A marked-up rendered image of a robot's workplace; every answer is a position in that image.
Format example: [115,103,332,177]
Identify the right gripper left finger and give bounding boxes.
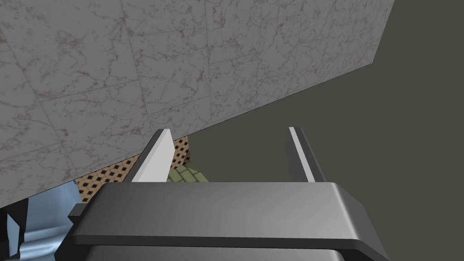
[125,128,176,184]

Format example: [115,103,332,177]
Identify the pale blue rounded fixture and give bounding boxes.
[0,180,85,261]

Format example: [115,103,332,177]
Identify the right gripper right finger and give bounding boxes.
[285,126,327,184]

